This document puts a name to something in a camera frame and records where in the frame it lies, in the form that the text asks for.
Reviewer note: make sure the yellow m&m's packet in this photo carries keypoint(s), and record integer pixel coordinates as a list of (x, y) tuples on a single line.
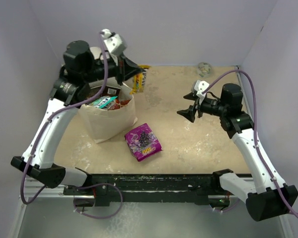
[(139, 80)]

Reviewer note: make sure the black aluminium base frame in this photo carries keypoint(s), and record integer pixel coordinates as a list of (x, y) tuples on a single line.
[(151, 187)]

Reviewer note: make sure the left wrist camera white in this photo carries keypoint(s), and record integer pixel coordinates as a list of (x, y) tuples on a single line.
[(114, 43)]

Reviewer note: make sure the tape roll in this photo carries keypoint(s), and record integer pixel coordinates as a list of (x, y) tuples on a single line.
[(204, 70)]

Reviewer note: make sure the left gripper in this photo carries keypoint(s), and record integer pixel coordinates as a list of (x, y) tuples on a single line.
[(125, 69)]

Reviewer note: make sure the teal fox's mint bag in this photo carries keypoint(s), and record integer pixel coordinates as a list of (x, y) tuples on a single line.
[(102, 102)]

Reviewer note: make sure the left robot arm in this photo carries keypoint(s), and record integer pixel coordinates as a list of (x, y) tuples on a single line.
[(68, 94)]

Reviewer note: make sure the brown chips bag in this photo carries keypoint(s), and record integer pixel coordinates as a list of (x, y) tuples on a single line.
[(108, 91)]

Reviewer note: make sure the white orange cylinder container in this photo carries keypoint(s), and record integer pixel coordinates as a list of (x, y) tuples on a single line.
[(97, 53)]

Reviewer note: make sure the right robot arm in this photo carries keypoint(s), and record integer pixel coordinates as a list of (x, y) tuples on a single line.
[(268, 196)]

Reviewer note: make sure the red doritos bag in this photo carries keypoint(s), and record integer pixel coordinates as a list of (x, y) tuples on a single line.
[(116, 104)]

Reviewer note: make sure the purple candy bag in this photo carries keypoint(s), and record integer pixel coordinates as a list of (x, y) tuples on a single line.
[(142, 142)]

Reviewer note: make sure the brown paper bag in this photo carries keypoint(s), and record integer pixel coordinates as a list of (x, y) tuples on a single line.
[(102, 124)]

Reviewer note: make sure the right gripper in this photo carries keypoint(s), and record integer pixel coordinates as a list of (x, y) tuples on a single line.
[(189, 113)]

